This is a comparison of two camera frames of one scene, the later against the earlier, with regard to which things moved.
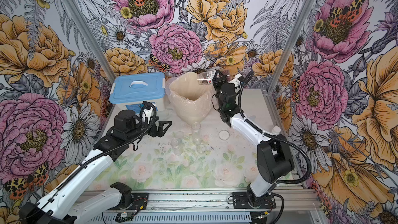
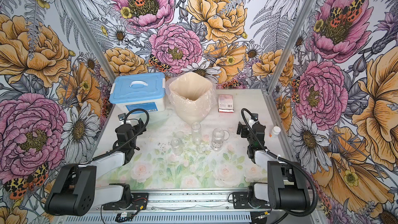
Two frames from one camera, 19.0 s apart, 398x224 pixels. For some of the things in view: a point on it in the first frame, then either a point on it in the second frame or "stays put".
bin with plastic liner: [190, 100] stays put
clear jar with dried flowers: [196, 131] stays put
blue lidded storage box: [129, 92] stays put
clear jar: [178, 145] stays put
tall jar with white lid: [204, 78] → [217, 139]
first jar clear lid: [200, 148] stays put
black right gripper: [218, 79] → [244, 130]
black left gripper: [160, 133] → [137, 127]
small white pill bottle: [276, 130] stays put
